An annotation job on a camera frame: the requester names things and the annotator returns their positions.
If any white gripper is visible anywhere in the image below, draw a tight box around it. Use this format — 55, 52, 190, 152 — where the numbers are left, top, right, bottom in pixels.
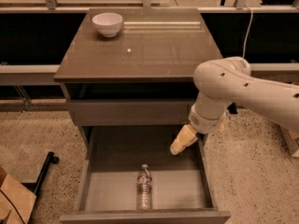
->
170, 105, 225, 155

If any clear plastic water bottle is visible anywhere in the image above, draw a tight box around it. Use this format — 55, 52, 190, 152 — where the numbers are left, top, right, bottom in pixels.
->
136, 164, 152, 210

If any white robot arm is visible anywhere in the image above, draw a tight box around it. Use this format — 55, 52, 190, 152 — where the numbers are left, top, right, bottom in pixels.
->
170, 57, 299, 155

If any open grey middle drawer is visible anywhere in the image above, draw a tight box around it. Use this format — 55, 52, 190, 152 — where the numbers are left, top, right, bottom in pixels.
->
60, 125, 230, 224

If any closed grey top drawer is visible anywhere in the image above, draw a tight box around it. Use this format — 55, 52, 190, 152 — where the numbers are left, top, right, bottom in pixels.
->
66, 100, 193, 126

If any grey drawer cabinet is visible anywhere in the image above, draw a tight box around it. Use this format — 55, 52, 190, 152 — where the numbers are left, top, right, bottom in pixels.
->
54, 8, 221, 149

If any cardboard box right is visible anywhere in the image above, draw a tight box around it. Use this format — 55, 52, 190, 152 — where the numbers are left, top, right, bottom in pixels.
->
280, 127, 299, 158

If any white ceramic bowl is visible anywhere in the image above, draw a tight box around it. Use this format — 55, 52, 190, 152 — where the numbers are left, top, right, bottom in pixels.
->
92, 13, 123, 37

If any metal railing beam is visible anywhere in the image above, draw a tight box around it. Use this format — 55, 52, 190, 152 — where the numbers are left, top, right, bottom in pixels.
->
0, 63, 299, 86

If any brown cardboard box left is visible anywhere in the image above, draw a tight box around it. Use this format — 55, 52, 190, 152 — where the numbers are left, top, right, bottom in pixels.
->
0, 166, 36, 224

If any white cable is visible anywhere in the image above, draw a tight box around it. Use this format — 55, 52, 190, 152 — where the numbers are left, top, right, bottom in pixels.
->
242, 5, 254, 60

